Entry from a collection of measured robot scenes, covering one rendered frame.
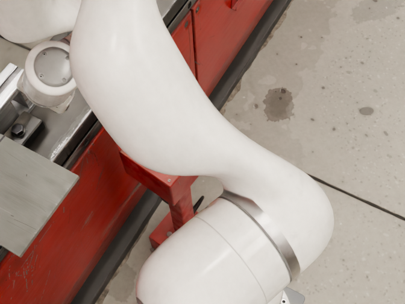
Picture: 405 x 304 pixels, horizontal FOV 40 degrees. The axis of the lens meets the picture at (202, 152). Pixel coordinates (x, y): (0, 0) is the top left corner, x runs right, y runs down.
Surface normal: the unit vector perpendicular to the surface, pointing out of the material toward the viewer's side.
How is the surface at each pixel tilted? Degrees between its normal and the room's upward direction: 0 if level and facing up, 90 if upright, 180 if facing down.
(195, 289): 16
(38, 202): 0
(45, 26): 92
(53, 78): 33
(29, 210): 0
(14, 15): 93
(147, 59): 44
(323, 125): 0
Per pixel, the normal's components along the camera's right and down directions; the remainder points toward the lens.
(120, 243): -0.03, -0.47
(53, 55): 0.32, -0.07
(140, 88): 0.17, 0.30
